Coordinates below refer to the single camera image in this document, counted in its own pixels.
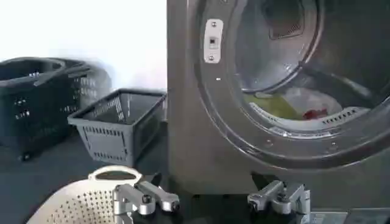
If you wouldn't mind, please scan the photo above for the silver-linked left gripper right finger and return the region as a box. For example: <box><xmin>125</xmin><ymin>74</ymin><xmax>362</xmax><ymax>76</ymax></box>
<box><xmin>247</xmin><ymin>180</ymin><xmax>311</xmax><ymax>224</ymax></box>

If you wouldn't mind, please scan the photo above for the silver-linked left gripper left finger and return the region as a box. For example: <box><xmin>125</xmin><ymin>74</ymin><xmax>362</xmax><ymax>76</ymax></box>
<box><xmin>112</xmin><ymin>180</ymin><xmax>180</xmax><ymax>224</ymax></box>

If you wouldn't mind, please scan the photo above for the beige perforated laundry basket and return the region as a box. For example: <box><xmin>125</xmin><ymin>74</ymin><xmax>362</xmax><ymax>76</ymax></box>
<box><xmin>26</xmin><ymin>165</ymin><xmax>143</xmax><ymax>224</ymax></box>

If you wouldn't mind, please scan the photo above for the grey plastic shopping basket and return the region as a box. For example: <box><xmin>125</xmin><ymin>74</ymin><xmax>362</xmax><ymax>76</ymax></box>
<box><xmin>67</xmin><ymin>88</ymin><xmax>168</xmax><ymax>167</ymax></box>

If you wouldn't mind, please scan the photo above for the red garment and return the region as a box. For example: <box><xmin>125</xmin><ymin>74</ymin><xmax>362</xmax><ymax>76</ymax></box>
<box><xmin>302</xmin><ymin>108</ymin><xmax>329</xmax><ymax>121</ymax></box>

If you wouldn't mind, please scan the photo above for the yellow-green garment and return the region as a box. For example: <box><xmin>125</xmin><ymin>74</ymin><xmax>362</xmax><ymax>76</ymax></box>
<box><xmin>243</xmin><ymin>93</ymin><xmax>303</xmax><ymax>121</ymax></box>

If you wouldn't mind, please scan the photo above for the grey front-load dryer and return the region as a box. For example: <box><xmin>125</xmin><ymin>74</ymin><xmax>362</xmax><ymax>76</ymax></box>
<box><xmin>166</xmin><ymin>0</ymin><xmax>390</xmax><ymax>211</ymax></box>

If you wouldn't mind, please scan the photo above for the white garment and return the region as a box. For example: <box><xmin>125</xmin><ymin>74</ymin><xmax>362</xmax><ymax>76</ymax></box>
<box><xmin>280</xmin><ymin>87</ymin><xmax>344</xmax><ymax>116</ymax></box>

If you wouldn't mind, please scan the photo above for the dark wheeled plastic basket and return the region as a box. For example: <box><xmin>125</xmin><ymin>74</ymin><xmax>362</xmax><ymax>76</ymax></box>
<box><xmin>0</xmin><ymin>57</ymin><xmax>112</xmax><ymax>162</ymax></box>

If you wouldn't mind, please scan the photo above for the white door latch plate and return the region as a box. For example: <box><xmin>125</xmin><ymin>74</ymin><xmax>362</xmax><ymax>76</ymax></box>
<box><xmin>203</xmin><ymin>18</ymin><xmax>224</xmax><ymax>65</ymax></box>

